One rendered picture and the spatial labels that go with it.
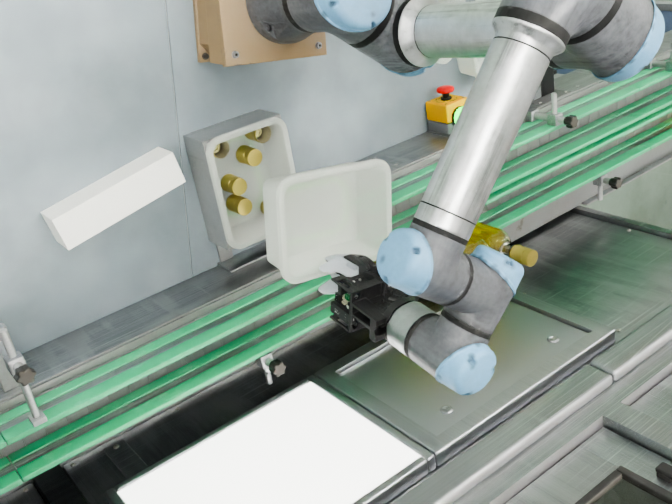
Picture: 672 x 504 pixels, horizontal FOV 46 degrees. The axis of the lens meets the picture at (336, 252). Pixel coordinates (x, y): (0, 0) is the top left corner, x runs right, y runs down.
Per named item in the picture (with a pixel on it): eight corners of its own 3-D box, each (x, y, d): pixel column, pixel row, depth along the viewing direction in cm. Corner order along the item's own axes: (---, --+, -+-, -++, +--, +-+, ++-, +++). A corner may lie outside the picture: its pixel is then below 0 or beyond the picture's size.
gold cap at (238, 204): (224, 197, 155) (235, 202, 152) (239, 190, 157) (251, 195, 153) (228, 213, 156) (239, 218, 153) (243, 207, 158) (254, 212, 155)
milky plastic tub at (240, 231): (209, 242, 158) (231, 254, 151) (182, 134, 148) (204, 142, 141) (281, 211, 166) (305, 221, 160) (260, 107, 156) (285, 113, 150)
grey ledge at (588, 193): (424, 264, 192) (457, 277, 183) (419, 231, 188) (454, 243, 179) (656, 141, 238) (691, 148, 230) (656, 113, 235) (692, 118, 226)
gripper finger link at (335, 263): (303, 250, 128) (337, 275, 122) (333, 241, 131) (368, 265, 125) (302, 267, 130) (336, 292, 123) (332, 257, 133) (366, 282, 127)
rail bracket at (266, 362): (239, 372, 155) (276, 399, 145) (232, 342, 152) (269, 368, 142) (256, 362, 157) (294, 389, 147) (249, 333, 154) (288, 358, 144)
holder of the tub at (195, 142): (215, 265, 160) (234, 276, 154) (182, 135, 148) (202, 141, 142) (284, 234, 169) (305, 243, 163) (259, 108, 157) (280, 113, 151)
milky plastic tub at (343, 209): (247, 170, 125) (278, 180, 119) (358, 149, 138) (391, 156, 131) (254, 273, 131) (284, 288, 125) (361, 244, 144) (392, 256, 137)
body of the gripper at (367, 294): (328, 274, 121) (378, 310, 112) (372, 259, 125) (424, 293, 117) (326, 317, 124) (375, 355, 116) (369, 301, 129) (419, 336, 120)
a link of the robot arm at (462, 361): (511, 350, 108) (481, 404, 109) (454, 313, 116) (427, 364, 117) (479, 341, 103) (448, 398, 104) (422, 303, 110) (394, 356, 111)
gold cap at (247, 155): (233, 148, 153) (245, 152, 150) (249, 142, 155) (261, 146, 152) (237, 165, 155) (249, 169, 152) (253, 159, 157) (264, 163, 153)
